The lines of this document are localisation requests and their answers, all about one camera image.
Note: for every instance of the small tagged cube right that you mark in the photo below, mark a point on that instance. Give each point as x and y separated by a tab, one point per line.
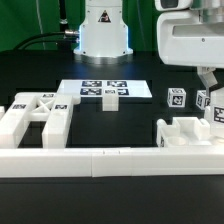
202	100

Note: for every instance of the white tagged cube part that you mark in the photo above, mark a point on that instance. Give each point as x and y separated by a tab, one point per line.
176	97

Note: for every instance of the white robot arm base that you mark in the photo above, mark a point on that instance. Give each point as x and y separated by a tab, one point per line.
103	35

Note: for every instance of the white base tag plate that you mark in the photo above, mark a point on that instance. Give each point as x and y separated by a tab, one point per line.
95	88

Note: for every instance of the white fence wall rail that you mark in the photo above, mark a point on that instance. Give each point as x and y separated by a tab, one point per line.
105	162

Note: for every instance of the white chair back frame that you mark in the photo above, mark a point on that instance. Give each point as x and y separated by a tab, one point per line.
54	109

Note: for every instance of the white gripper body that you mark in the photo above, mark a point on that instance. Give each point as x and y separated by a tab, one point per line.
191	32

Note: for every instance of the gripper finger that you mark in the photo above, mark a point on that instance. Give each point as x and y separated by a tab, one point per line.
206	75

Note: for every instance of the white chair seat panel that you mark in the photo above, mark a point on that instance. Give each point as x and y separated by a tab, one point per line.
186	131

